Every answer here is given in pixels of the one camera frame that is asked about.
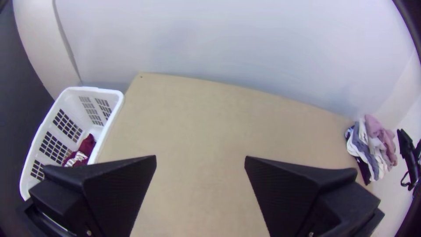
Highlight white laundry basket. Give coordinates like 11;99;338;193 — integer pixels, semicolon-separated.
19;86;125;202

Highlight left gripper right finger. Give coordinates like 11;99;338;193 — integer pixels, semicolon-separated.
244;155;383;237

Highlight maroon garment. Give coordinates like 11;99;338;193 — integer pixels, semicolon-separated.
61;133;97;168

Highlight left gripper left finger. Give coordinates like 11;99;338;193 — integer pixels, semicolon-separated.
29;155;157;237

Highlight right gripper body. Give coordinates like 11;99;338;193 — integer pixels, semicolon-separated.
396;128;421;192

